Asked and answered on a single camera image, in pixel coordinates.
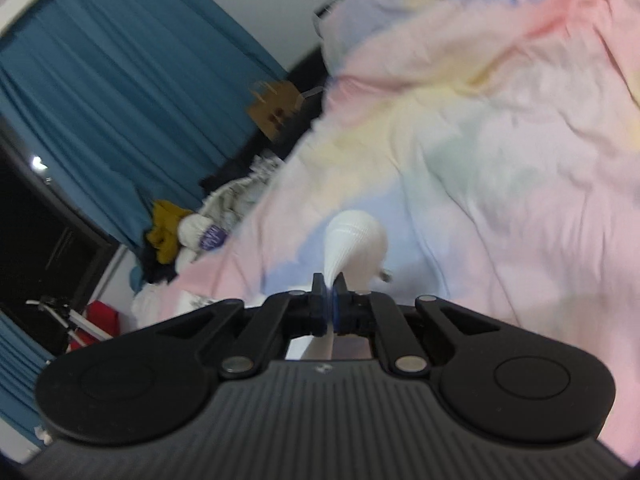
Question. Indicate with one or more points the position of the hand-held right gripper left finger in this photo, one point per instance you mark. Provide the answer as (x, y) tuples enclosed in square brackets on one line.
[(320, 312)]

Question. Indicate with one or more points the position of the dark window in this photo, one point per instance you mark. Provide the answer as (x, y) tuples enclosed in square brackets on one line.
[(30, 240)]

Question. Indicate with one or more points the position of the brown paper bag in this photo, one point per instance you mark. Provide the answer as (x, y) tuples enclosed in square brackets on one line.
[(275, 105)]

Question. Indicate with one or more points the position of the silver tripod stand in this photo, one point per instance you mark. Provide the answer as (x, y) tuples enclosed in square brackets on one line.
[(65, 316)]

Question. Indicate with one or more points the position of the wall outlet with charger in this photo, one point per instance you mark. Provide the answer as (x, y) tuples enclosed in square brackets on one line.
[(327, 7)]

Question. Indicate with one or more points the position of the black cloth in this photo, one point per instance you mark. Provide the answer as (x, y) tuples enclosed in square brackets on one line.
[(157, 272)]

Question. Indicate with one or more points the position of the mustard yellow cloth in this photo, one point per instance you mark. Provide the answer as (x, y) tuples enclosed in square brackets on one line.
[(165, 234)]

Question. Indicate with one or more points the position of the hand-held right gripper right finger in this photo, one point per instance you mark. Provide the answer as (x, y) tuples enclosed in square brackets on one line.
[(350, 312)]

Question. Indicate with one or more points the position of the red cloth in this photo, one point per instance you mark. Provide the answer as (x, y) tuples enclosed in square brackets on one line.
[(102, 317)]

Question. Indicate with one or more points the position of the pastel tie-dye bed blanket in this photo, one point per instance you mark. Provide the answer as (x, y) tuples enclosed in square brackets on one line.
[(500, 160)]

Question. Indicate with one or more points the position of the grey crumpled cloth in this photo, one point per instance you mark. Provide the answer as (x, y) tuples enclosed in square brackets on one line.
[(242, 185)]

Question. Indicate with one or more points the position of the white crumpled garment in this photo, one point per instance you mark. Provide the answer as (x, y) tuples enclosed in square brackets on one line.
[(200, 234)]

